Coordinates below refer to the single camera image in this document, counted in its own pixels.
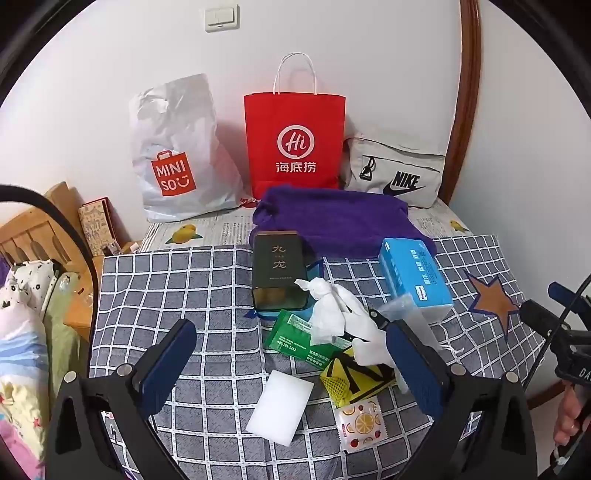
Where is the dark tea tin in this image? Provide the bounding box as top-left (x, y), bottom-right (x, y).
top-left (252, 229), bottom-right (317, 311)

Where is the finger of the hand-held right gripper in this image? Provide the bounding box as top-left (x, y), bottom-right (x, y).
top-left (519, 299), bottom-right (568, 337)
top-left (547, 281), bottom-right (579, 311)

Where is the newspaper print bedsheet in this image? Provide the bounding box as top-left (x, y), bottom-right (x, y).
top-left (139, 194), bottom-right (472, 252)

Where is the patterned cardboard box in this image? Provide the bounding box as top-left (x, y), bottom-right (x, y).
top-left (78, 198), bottom-right (122, 257)

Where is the grey plaid blanket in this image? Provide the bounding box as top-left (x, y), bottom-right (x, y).
top-left (88, 233), bottom-right (548, 480)

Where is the black watch strap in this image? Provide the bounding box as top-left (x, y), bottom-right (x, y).
top-left (346, 308), bottom-right (393, 344)

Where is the green wet wipe pack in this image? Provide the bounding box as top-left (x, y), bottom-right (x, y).
top-left (263, 308), bottom-right (352, 370)

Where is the wooden headboard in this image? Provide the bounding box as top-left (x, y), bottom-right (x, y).
top-left (0, 182), bottom-right (90, 278)

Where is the black cable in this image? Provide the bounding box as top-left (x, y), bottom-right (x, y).
top-left (0, 184), bottom-right (100, 370)
top-left (545, 274), bottom-right (591, 356)

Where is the grey fabric pouch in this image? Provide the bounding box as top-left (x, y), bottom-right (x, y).
top-left (344, 134), bottom-right (448, 209)

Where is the brown curved wooden frame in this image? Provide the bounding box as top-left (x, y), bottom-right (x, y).
top-left (438, 0), bottom-right (571, 411)

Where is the white tissue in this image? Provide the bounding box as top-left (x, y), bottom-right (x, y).
top-left (295, 277), bottom-right (370, 347)

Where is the purple towel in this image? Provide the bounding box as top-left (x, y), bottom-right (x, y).
top-left (253, 185), bottom-right (437, 259)

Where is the white floral pillow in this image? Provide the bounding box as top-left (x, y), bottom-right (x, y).
top-left (0, 261), bottom-right (61, 319)

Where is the blue tissue pack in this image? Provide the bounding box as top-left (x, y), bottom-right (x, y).
top-left (379, 237), bottom-right (454, 321)

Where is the wooden nightstand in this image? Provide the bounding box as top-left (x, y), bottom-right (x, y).
top-left (62, 240), bottom-right (144, 342)

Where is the yellow pouch with black strap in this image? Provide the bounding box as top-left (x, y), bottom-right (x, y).
top-left (321, 346), bottom-right (398, 409)

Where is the white plastic shopping bag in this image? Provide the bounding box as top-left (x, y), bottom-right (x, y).
top-left (129, 74), bottom-right (245, 222)

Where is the red paper bag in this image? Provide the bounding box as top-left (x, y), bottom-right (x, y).
top-left (244, 53), bottom-right (347, 199)

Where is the person's right hand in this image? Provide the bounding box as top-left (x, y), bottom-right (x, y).
top-left (553, 382), bottom-right (591, 446)

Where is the white sponge block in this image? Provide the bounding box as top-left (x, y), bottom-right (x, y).
top-left (246, 369), bottom-right (315, 446)

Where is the white wall switch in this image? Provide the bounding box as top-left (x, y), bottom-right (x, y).
top-left (205, 4), bottom-right (241, 32)

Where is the light green cloth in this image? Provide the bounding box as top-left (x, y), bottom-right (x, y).
top-left (44, 272), bottom-right (93, 379)

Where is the white foam wrap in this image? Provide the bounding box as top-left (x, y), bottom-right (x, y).
top-left (351, 318), bottom-right (391, 367)

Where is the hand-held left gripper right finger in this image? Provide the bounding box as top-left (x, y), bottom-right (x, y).
top-left (385, 318), bottom-right (539, 480)

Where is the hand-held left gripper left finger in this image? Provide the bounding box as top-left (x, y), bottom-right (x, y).
top-left (46, 318), bottom-right (198, 480)

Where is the fruit print packet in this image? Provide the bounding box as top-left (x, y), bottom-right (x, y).
top-left (333, 399), bottom-right (386, 450)

